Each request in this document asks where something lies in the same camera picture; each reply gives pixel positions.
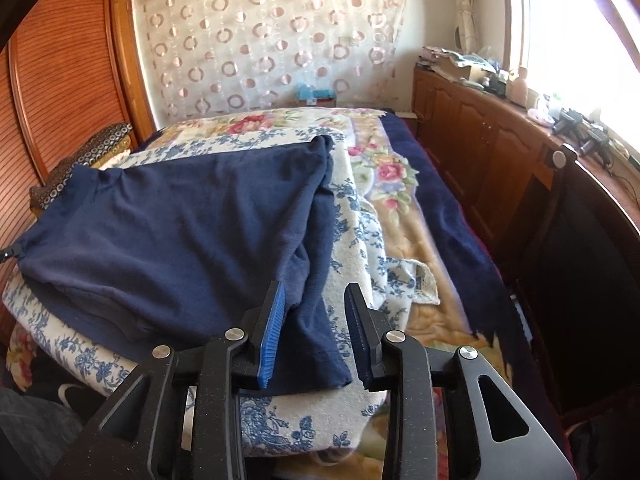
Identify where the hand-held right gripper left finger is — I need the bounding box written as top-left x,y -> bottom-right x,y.
47,280 -> 286,480

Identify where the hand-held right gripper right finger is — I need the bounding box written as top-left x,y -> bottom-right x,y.
344,283 -> 578,480

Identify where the blue floral white cloth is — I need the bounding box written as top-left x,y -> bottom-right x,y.
0,127 -> 441,466

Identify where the navy printed t-shirt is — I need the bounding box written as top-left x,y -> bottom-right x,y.
15,135 -> 353,396

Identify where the rose floral blanket navy border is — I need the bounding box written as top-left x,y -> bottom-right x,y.
5,107 -> 566,480

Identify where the dark circle-dotted folded cloth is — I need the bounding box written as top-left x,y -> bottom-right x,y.
27,122 -> 133,211

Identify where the wooden slatted wardrobe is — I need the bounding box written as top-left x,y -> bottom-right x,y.
0,0 -> 156,311

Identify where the long low wooden cabinet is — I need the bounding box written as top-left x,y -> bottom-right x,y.
411,62 -> 640,271

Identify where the blue tissue pack on box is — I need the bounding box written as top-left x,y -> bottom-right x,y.
295,82 -> 337,108

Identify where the cardboard box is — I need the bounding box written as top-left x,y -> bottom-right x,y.
435,55 -> 476,81

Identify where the stack of papers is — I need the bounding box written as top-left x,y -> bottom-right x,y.
417,46 -> 451,68

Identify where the small white bottle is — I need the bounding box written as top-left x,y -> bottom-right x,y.
530,92 -> 563,126

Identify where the pink bottle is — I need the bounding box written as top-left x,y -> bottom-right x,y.
509,66 -> 531,107

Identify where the black device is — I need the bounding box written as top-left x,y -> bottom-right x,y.
552,107 -> 613,166

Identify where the clear plastic bag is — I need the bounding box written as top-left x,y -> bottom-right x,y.
450,47 -> 501,68

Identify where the sheer circle-patterned curtain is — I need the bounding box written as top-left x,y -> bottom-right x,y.
131,0 -> 408,121

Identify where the beige window curtain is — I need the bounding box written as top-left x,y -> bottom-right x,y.
447,0 -> 483,61

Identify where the window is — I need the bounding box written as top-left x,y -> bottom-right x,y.
502,0 -> 640,171

